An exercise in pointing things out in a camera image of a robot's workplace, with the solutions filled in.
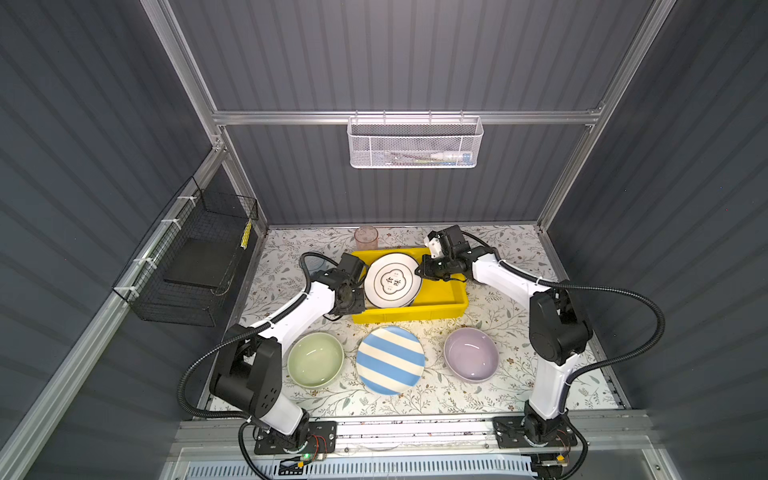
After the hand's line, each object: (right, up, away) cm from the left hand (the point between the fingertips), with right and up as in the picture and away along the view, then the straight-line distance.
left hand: (355, 305), depth 88 cm
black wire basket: (-41, +10, -17) cm, 45 cm away
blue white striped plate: (+11, -16, -2) cm, 19 cm away
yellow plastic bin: (+26, +1, +11) cm, 28 cm away
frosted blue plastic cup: (-10, +13, -9) cm, 19 cm away
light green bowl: (-11, -15, -4) cm, 19 cm away
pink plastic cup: (+2, +22, +20) cm, 30 cm away
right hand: (+19, +10, +4) cm, 22 cm away
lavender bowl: (+35, -15, -1) cm, 38 cm away
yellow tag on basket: (-30, +21, -6) cm, 37 cm away
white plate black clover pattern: (+11, +7, +6) cm, 14 cm away
